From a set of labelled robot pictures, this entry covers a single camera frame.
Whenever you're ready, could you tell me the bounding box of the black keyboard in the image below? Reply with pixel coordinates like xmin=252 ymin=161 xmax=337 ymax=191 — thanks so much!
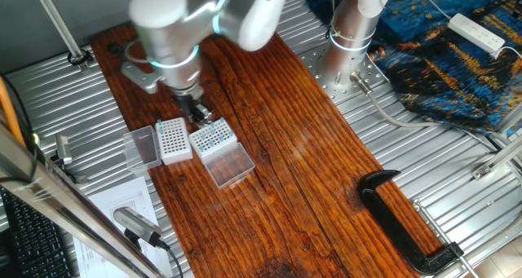
xmin=0 ymin=188 xmax=77 ymax=278

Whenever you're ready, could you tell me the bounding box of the thin aluminium post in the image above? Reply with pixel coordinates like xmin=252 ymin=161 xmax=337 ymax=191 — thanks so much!
xmin=30 ymin=0 xmax=91 ymax=73

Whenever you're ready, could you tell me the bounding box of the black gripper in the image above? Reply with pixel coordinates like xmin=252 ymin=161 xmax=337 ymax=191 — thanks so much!
xmin=175 ymin=93 xmax=215 ymax=128

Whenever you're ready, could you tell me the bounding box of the silver perforated base plate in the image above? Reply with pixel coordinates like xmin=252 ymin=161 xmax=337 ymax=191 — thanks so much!
xmin=299 ymin=41 xmax=392 ymax=106

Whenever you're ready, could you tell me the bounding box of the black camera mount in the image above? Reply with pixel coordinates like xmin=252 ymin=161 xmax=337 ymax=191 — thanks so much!
xmin=48 ymin=155 xmax=89 ymax=185

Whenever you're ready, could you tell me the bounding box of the brown wooden board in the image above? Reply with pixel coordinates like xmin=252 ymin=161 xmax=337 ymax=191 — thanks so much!
xmin=89 ymin=23 xmax=445 ymax=278

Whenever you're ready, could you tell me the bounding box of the black C-clamp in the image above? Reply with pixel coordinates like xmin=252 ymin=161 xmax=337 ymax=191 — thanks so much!
xmin=357 ymin=170 xmax=466 ymax=276

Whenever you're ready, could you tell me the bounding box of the silver camera with black end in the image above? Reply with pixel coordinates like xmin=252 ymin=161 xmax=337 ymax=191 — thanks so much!
xmin=113 ymin=206 xmax=164 ymax=249

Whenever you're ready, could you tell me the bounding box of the silver clamp screw rod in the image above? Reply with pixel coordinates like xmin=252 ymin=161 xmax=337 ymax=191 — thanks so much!
xmin=411 ymin=198 xmax=480 ymax=278

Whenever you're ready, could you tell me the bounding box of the black cable loop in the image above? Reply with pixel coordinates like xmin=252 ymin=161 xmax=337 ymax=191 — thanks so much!
xmin=67 ymin=47 xmax=95 ymax=66

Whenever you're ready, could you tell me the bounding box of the silver metal frame bar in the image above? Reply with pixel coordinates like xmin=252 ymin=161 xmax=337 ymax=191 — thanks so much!
xmin=0 ymin=122 xmax=168 ymax=278

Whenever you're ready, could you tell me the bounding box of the white power strip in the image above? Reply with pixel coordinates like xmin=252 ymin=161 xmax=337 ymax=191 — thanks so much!
xmin=447 ymin=12 xmax=507 ymax=60

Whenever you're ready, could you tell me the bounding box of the white power cable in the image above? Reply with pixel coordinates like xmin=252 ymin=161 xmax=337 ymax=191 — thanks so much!
xmin=495 ymin=45 xmax=522 ymax=61
xmin=409 ymin=0 xmax=452 ymax=21

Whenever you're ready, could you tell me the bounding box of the black camera cable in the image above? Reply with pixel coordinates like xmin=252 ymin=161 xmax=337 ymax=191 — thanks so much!
xmin=157 ymin=239 xmax=185 ymax=278

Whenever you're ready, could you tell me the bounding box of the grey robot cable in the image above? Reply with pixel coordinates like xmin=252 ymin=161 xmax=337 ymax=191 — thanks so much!
xmin=349 ymin=70 xmax=501 ymax=152

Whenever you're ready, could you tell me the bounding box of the orange tube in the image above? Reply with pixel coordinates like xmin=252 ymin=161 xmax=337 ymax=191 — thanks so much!
xmin=0 ymin=76 xmax=26 ymax=148

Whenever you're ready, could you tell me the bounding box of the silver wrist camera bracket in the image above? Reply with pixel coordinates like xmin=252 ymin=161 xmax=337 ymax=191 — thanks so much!
xmin=121 ymin=61 xmax=164 ymax=95

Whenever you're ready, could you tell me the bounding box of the small silver camera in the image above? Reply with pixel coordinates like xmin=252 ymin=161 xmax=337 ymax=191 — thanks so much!
xmin=55 ymin=134 xmax=73 ymax=165

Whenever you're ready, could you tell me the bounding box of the clear plastic holder lid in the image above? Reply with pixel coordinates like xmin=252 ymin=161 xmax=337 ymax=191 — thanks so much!
xmin=203 ymin=142 xmax=256 ymax=189
xmin=123 ymin=125 xmax=162 ymax=173

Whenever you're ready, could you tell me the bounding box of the aluminium profile bar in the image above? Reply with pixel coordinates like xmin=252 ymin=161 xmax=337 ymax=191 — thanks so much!
xmin=471 ymin=135 xmax=522 ymax=180
xmin=493 ymin=102 xmax=522 ymax=136

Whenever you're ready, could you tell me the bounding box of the blue painted cloth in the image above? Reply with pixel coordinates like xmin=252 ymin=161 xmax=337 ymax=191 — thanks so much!
xmin=305 ymin=0 xmax=522 ymax=139

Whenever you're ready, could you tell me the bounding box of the printed paper sheet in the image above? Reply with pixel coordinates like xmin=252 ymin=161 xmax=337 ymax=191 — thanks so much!
xmin=73 ymin=176 xmax=175 ymax=278

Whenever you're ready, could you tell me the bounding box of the white pipette tip holder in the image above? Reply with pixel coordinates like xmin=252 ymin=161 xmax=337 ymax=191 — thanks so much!
xmin=155 ymin=117 xmax=194 ymax=166
xmin=188 ymin=117 xmax=239 ymax=164

